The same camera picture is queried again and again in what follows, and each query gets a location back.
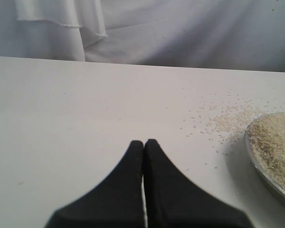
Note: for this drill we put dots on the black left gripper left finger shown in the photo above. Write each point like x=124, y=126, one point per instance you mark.
x=116, y=202

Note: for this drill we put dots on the white backdrop cloth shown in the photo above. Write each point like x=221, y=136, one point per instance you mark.
x=225, y=34

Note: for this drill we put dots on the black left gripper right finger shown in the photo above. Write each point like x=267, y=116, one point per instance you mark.
x=173, y=201

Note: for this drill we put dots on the spilled rice grains on table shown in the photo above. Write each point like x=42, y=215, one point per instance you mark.
x=220, y=118

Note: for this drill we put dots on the large steel rice plate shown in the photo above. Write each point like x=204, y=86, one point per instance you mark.
x=264, y=140

